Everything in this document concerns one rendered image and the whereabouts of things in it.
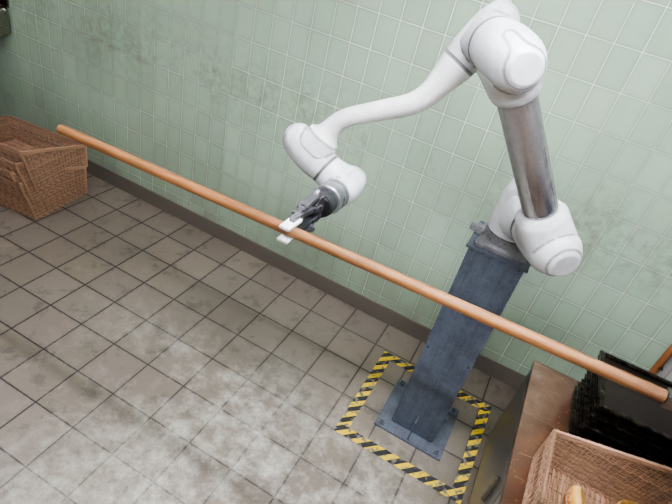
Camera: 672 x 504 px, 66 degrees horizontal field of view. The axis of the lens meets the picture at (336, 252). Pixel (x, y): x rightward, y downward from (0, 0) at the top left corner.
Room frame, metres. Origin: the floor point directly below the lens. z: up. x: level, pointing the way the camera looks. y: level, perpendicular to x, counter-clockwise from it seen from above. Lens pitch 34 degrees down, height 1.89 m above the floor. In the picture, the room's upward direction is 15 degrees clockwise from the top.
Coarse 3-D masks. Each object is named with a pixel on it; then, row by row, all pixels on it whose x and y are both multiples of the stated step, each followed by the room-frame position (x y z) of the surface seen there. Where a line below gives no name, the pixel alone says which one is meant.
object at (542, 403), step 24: (528, 384) 1.40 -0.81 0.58; (552, 384) 1.43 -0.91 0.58; (576, 384) 1.47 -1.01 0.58; (528, 408) 1.28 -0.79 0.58; (552, 408) 1.31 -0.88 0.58; (504, 432) 1.33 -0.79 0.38; (528, 432) 1.18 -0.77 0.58; (504, 456) 1.15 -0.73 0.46; (528, 456) 1.08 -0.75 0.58; (576, 456) 1.13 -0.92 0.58; (480, 480) 1.23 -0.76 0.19; (504, 480) 0.99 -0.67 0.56; (624, 480) 1.09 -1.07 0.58
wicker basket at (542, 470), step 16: (560, 432) 1.07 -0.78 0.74; (544, 448) 1.05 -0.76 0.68; (560, 448) 1.06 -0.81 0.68; (576, 448) 1.05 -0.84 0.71; (592, 448) 1.04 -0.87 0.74; (608, 448) 1.03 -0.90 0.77; (544, 464) 0.97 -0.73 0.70; (560, 464) 1.05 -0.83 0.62; (576, 464) 1.04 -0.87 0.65; (592, 464) 1.03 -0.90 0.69; (608, 464) 1.02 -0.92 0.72; (640, 464) 0.99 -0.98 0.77; (656, 464) 0.99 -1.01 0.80; (528, 480) 0.98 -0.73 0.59; (544, 480) 0.89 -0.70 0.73; (560, 480) 1.02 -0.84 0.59; (576, 480) 1.03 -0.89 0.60; (592, 480) 1.02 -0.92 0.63; (608, 480) 1.01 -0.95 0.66; (640, 480) 0.99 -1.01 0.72; (656, 480) 0.98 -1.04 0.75; (528, 496) 0.91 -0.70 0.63; (544, 496) 0.84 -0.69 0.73; (560, 496) 0.96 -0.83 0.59; (592, 496) 0.99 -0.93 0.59; (608, 496) 1.00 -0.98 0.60; (624, 496) 0.99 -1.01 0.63; (640, 496) 0.98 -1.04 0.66; (656, 496) 0.97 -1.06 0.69
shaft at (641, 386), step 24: (96, 144) 1.29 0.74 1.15; (144, 168) 1.23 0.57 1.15; (192, 192) 1.18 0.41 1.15; (216, 192) 1.17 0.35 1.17; (264, 216) 1.11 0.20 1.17; (312, 240) 1.06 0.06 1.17; (360, 264) 1.02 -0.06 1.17; (408, 288) 0.98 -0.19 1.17; (432, 288) 0.98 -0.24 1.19; (480, 312) 0.93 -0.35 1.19; (528, 336) 0.89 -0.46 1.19; (576, 360) 0.86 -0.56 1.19; (624, 384) 0.83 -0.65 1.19; (648, 384) 0.83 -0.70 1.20
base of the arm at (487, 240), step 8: (472, 224) 1.64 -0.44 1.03; (480, 224) 1.65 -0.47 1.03; (480, 232) 1.62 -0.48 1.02; (488, 232) 1.59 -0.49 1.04; (480, 240) 1.57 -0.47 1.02; (488, 240) 1.57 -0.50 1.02; (496, 240) 1.55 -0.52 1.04; (504, 240) 1.54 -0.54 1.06; (488, 248) 1.54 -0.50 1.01; (496, 248) 1.54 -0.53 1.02; (504, 248) 1.53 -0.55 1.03; (512, 248) 1.53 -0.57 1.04; (504, 256) 1.52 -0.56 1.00; (512, 256) 1.52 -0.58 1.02; (520, 256) 1.53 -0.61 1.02; (520, 264) 1.50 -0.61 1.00
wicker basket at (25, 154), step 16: (32, 128) 2.74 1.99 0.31; (0, 144) 2.24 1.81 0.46; (16, 144) 2.70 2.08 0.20; (64, 144) 2.70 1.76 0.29; (80, 144) 2.68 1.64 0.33; (16, 160) 2.25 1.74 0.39; (32, 160) 2.29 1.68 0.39; (48, 160) 2.39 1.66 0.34; (64, 160) 2.51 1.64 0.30; (80, 160) 2.62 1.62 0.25; (32, 176) 2.28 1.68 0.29; (48, 176) 2.38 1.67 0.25; (64, 176) 2.49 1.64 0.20
